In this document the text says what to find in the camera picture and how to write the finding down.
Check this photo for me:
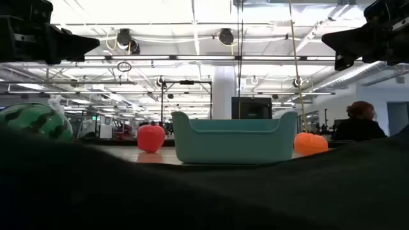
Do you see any black hanging cable loop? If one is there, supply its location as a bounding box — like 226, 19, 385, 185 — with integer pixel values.
116, 61, 133, 73

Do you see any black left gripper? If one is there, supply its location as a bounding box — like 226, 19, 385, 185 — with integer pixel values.
0, 0, 100, 65

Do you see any person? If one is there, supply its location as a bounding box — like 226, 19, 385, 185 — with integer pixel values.
331, 100, 388, 142

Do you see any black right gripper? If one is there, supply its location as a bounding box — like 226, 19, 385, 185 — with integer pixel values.
321, 0, 409, 72

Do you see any red toy tomato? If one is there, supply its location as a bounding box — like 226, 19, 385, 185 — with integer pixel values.
137, 125, 166, 153

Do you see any black ceiling cable reel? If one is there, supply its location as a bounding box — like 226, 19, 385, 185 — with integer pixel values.
116, 28, 141, 56
218, 27, 235, 46

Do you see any orange toy pumpkin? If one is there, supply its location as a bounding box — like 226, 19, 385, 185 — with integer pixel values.
293, 132, 329, 157

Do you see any teal plastic container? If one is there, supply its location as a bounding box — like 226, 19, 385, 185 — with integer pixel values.
171, 111, 298, 165

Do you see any green toy watermelon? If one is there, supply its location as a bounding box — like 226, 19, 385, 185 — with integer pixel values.
0, 102, 74, 143

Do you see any yellow hanging cable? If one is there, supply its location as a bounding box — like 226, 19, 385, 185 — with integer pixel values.
288, 0, 309, 134

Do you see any white column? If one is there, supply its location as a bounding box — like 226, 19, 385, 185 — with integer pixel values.
212, 66, 238, 120

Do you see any black metal frame stand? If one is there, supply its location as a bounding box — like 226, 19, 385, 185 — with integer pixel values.
160, 80, 213, 125

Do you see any black folded cloth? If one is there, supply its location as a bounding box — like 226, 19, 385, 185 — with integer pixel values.
0, 126, 409, 230

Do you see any black aluminium table frame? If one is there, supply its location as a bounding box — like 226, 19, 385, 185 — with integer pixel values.
72, 138, 355, 149

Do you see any red machine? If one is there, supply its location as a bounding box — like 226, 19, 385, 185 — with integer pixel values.
113, 119, 139, 141

